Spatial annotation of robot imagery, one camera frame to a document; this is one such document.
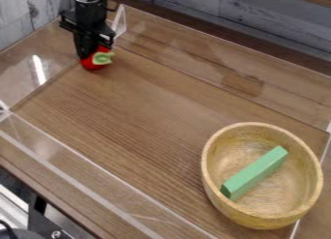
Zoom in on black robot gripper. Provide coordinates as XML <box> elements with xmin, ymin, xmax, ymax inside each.
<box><xmin>60</xmin><ymin>11</ymin><xmax>115</xmax><ymax>59</ymax></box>

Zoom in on red plush strawberry toy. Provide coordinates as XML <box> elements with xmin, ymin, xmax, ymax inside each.
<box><xmin>80</xmin><ymin>45</ymin><xmax>115</xmax><ymax>70</ymax></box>

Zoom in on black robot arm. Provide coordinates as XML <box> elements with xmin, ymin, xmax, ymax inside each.
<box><xmin>60</xmin><ymin>0</ymin><xmax>116</xmax><ymax>59</ymax></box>

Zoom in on clear acrylic table barrier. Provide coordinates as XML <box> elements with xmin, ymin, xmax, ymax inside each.
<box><xmin>0</xmin><ymin>101</ymin><xmax>216</xmax><ymax>239</ymax></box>

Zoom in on green rectangular block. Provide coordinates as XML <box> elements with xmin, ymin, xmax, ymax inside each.
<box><xmin>220</xmin><ymin>146</ymin><xmax>288</xmax><ymax>201</ymax></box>

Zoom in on wooden oval bowl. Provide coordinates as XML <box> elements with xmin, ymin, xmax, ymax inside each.
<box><xmin>200</xmin><ymin>122</ymin><xmax>323</xmax><ymax>230</ymax></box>

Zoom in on clear acrylic corner bracket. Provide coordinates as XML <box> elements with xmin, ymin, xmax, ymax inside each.
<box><xmin>107</xmin><ymin>5</ymin><xmax>127</xmax><ymax>39</ymax></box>

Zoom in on black metal table frame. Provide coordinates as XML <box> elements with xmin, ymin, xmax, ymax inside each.
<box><xmin>0</xmin><ymin>164</ymin><xmax>88</xmax><ymax>239</ymax></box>

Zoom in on black cable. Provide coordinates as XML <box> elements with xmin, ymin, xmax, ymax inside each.
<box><xmin>0</xmin><ymin>219</ymin><xmax>19</xmax><ymax>239</ymax></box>

